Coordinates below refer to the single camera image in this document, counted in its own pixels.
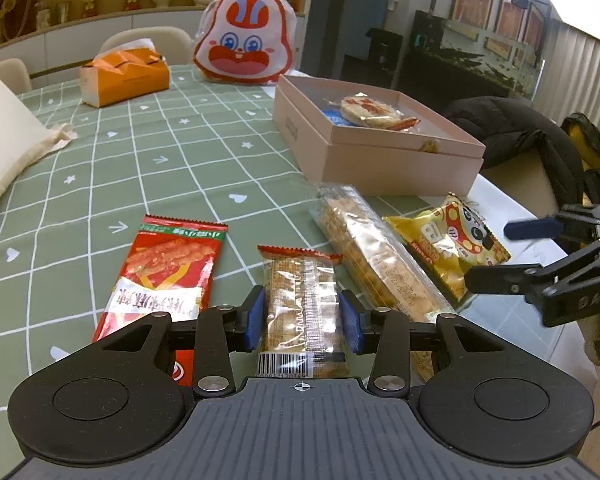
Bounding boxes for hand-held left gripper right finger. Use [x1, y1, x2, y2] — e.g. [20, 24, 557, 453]
[339, 290, 571, 398]

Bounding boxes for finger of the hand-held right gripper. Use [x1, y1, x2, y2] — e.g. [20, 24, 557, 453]
[504, 204, 600, 242]
[463, 240, 600, 307]

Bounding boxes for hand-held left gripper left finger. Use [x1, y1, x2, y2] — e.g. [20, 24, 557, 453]
[30, 285, 267, 398]

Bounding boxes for clear brown cracker packet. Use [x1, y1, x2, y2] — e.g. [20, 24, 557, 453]
[256, 245, 351, 378]

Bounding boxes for yellow panda snack packet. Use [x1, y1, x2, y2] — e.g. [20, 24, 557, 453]
[382, 192, 512, 308]

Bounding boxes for long clear biscuit packet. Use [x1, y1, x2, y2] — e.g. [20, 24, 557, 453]
[310, 184, 458, 386]

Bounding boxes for pink cardboard box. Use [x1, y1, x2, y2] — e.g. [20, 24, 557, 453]
[272, 74, 487, 198]

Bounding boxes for round rice cracker packet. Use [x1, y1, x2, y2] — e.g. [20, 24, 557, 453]
[325, 92, 423, 133]

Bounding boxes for blue seaweed packet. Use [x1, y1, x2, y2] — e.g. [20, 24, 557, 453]
[320, 105, 351, 126]

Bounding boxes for long red snack packet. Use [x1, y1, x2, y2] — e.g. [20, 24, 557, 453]
[91, 214, 229, 388]

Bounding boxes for dark puffy jacket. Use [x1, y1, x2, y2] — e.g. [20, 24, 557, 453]
[442, 95, 588, 211]

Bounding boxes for yellow black bag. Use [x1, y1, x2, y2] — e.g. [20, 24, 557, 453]
[562, 112, 600, 206]

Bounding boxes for grey vertical blinds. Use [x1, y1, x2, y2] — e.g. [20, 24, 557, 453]
[540, 15, 600, 126]

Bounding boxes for green checked tablecloth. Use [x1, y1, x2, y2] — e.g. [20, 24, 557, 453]
[0, 62, 481, 480]

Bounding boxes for black cabinet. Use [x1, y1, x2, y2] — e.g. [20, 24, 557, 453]
[367, 27, 406, 91]

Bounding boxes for orange tissue box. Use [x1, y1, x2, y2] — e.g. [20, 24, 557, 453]
[78, 37, 171, 108]

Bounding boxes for white red rabbit bag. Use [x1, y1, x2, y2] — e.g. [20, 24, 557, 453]
[191, 0, 298, 85]

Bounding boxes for cream cartoon tote bag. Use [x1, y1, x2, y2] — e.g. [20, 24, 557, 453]
[0, 62, 78, 231]

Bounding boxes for white sideboard cabinet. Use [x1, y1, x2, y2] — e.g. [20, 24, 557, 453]
[0, 7, 216, 96]

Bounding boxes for gold flower ornament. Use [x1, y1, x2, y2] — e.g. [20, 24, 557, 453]
[0, 0, 35, 43]

